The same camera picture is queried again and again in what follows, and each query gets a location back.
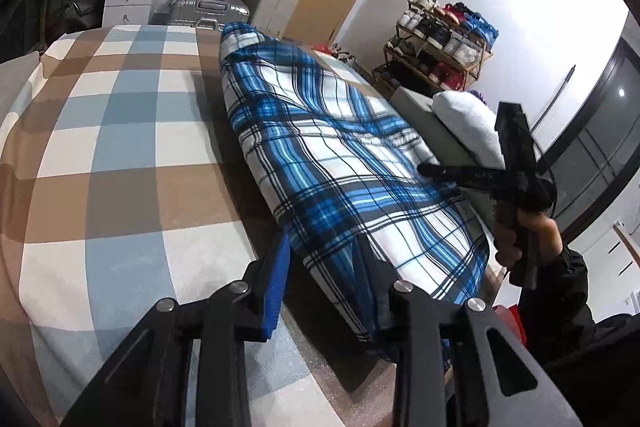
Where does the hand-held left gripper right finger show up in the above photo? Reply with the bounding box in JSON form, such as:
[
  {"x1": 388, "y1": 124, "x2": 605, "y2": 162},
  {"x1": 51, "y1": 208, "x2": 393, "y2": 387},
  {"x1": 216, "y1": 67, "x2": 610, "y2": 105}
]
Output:
[{"x1": 352, "y1": 234, "x2": 586, "y2": 427}]

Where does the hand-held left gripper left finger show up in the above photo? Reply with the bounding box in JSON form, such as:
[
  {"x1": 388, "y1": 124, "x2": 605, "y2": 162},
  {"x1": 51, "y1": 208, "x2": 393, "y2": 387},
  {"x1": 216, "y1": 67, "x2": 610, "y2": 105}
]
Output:
[{"x1": 60, "y1": 232, "x2": 292, "y2": 427}]

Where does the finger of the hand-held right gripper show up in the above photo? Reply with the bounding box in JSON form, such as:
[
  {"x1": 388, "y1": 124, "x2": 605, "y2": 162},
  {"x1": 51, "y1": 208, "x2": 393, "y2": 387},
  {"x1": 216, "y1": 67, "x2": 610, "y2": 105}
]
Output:
[{"x1": 417, "y1": 162, "x2": 468, "y2": 191}]

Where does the blue plaid shirt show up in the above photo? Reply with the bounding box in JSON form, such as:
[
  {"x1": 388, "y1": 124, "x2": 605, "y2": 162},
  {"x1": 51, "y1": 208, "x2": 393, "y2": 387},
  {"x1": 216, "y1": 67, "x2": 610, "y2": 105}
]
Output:
[{"x1": 220, "y1": 22, "x2": 491, "y2": 363}]

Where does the person's right forearm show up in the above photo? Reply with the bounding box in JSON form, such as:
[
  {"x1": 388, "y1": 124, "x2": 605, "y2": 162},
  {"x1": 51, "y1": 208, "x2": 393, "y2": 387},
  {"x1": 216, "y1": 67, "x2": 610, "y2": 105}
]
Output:
[{"x1": 517, "y1": 247, "x2": 598, "y2": 363}]

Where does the person's right hand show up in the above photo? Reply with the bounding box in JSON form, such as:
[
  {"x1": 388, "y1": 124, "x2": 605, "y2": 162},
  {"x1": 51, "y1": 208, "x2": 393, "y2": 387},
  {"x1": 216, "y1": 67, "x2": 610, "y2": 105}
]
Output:
[{"x1": 492, "y1": 209, "x2": 563, "y2": 270}]

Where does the white pillow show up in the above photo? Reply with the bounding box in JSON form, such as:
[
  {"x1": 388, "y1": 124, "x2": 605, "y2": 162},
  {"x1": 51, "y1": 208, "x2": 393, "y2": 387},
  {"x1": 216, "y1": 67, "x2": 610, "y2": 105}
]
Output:
[{"x1": 431, "y1": 91, "x2": 506, "y2": 170}]

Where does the wooden shoe rack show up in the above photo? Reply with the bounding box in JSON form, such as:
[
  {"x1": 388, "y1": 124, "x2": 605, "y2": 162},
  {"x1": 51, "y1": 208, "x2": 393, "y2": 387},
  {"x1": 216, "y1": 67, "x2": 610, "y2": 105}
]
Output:
[{"x1": 372, "y1": 0, "x2": 496, "y2": 95}]

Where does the dark glass window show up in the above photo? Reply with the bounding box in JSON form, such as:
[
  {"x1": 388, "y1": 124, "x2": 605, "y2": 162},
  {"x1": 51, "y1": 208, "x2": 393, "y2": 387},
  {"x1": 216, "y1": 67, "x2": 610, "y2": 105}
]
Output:
[{"x1": 530, "y1": 37, "x2": 640, "y2": 238}]

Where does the row of sneakers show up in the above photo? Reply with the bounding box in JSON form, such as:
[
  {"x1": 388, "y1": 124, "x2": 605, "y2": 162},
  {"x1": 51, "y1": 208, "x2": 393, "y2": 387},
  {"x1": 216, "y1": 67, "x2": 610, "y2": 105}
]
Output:
[{"x1": 395, "y1": 0, "x2": 500, "y2": 90}]

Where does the pile of shoes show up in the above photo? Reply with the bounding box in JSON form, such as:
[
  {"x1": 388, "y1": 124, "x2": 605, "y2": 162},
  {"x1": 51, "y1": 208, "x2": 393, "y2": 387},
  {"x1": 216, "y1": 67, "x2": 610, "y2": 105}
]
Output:
[{"x1": 327, "y1": 42, "x2": 373, "y2": 75}]

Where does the checked blanket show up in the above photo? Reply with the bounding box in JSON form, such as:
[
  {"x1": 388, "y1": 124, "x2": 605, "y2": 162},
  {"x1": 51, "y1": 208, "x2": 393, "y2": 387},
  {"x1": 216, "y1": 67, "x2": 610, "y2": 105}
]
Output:
[{"x1": 0, "y1": 24, "x2": 451, "y2": 427}]

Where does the silver suitcase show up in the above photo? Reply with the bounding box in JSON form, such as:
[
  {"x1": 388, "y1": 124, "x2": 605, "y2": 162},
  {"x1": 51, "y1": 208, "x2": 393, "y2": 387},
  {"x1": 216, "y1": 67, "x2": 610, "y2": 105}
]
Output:
[{"x1": 167, "y1": 0, "x2": 251, "y2": 30}]

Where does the dark bag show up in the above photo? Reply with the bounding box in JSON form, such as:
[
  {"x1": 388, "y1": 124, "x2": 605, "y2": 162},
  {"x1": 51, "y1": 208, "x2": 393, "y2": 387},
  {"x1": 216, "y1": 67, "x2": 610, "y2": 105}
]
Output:
[{"x1": 60, "y1": 0, "x2": 103, "y2": 30}]

